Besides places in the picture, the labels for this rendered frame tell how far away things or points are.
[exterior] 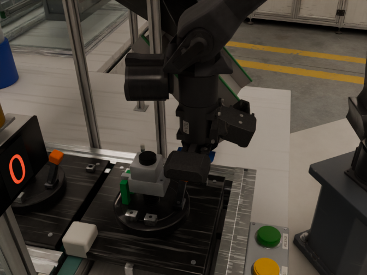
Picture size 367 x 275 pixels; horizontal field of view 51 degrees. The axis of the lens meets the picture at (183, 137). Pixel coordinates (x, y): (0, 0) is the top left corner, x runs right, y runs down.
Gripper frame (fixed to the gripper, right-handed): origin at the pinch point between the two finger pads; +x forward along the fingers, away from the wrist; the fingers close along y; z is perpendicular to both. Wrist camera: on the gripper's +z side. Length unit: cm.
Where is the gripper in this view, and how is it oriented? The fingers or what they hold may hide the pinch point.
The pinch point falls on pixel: (197, 163)
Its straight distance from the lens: 62.7
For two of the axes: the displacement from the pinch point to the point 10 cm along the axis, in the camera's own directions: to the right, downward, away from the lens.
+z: 9.7, 1.2, -2.1
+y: 2.4, -5.6, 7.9
